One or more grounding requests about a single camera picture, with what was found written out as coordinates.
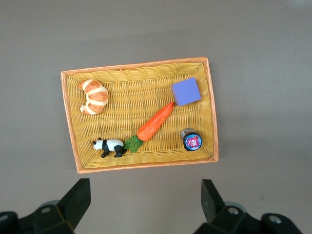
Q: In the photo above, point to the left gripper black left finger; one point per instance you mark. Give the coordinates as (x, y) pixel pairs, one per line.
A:
(75, 202)

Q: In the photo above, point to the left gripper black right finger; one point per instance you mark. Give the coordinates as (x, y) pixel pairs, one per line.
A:
(212, 202)

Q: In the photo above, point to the yellow wicker basket orange rim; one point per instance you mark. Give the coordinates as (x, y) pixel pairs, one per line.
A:
(126, 97)

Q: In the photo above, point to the small bottle with printed lid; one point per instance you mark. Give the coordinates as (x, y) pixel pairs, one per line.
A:
(192, 142)

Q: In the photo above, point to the black white panda figure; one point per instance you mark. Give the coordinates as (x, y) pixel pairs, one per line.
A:
(111, 145)

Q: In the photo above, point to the orange toy carrot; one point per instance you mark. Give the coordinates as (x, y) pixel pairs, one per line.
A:
(153, 124)

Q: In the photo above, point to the toy croissant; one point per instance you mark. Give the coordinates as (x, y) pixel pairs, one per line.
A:
(96, 96)

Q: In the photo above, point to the purple cube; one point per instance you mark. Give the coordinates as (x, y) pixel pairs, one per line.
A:
(186, 91)

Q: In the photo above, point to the brown table cover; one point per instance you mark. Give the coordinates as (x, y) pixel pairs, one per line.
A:
(156, 29)

